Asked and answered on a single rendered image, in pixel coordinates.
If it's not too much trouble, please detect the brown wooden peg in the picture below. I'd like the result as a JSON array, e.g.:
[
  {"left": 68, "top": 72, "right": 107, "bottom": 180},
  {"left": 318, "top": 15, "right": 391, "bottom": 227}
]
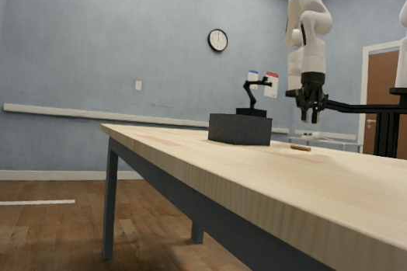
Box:
[{"left": 290, "top": 144, "right": 311, "bottom": 151}]

